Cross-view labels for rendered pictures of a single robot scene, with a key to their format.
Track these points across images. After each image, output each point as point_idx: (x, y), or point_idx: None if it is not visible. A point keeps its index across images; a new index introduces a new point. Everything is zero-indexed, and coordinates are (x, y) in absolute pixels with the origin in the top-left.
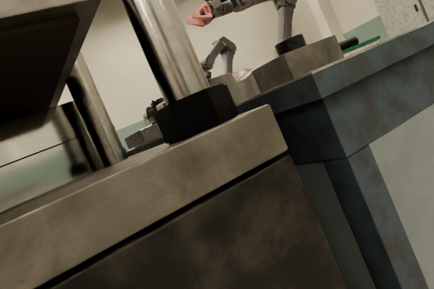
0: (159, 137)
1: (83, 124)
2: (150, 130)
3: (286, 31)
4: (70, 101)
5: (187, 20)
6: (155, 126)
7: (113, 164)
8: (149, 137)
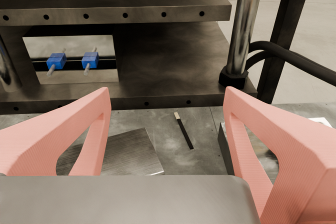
0: (223, 157)
1: (29, 54)
2: (223, 139)
3: None
4: (23, 35)
5: (228, 93)
6: (226, 146)
7: (0, 84)
8: (220, 141)
